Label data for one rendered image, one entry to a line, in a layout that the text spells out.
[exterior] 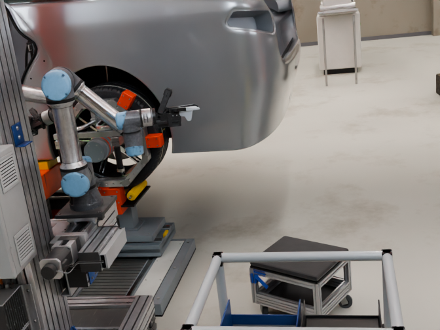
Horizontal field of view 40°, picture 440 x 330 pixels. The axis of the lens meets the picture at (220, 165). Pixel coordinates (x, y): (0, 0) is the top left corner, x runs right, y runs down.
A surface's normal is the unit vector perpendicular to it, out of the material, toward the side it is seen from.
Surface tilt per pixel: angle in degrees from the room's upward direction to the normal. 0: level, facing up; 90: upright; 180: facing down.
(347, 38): 90
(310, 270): 0
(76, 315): 0
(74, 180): 98
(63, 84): 83
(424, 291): 0
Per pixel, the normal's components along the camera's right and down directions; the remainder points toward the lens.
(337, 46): -0.18, 0.32
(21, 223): 0.98, -0.06
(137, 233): -0.11, -0.95
